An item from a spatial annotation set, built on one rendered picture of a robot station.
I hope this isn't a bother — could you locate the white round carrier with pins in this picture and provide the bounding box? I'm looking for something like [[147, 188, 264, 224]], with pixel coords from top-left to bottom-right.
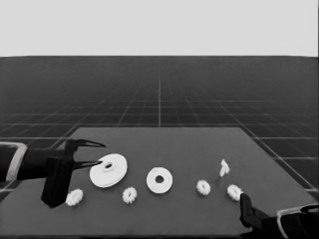
[[146, 166, 173, 195]]

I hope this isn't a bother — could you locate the large thick white disc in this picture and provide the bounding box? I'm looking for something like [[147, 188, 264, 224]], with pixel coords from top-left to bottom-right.
[[89, 152, 129, 189]]

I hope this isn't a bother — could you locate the small white T-shaped piece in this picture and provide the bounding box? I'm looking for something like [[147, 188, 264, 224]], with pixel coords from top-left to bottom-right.
[[218, 158, 231, 178]]

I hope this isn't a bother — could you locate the small white gear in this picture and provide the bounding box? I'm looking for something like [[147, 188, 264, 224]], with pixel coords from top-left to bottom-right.
[[226, 184, 243, 202], [65, 187, 85, 207], [195, 179, 212, 196], [122, 186, 138, 205]]

